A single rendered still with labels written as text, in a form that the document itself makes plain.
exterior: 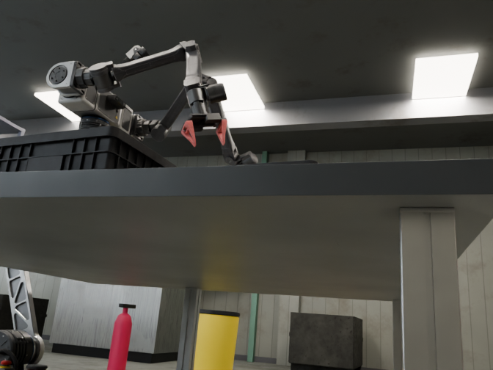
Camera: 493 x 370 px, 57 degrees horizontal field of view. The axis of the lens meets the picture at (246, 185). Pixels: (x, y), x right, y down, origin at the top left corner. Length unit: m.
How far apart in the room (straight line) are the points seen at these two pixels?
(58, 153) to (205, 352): 2.24
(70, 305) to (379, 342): 4.29
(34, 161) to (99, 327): 5.04
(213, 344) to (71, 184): 2.62
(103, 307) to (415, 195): 5.79
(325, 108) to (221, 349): 3.74
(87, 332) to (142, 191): 5.70
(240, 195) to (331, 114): 5.48
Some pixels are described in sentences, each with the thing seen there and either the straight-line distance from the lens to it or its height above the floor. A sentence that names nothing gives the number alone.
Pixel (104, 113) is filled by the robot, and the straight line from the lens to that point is 2.22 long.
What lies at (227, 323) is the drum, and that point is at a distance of 3.23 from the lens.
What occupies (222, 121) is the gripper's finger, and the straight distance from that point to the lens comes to 1.47.
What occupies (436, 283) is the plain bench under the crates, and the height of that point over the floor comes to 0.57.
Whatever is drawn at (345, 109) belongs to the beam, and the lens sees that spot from 6.02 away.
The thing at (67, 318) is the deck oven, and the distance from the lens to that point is 6.45.
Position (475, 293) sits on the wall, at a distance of 7.30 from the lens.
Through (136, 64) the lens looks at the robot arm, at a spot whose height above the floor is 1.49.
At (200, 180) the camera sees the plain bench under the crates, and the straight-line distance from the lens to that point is 0.57.
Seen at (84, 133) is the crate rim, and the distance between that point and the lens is 1.15.
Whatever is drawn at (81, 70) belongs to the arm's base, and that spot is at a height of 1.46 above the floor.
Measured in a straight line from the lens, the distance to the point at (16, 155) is 1.31.
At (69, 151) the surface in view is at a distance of 1.18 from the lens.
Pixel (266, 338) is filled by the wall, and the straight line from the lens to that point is 7.40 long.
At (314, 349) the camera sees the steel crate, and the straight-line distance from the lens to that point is 6.08.
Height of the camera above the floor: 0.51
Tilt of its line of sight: 17 degrees up
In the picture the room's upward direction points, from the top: 5 degrees clockwise
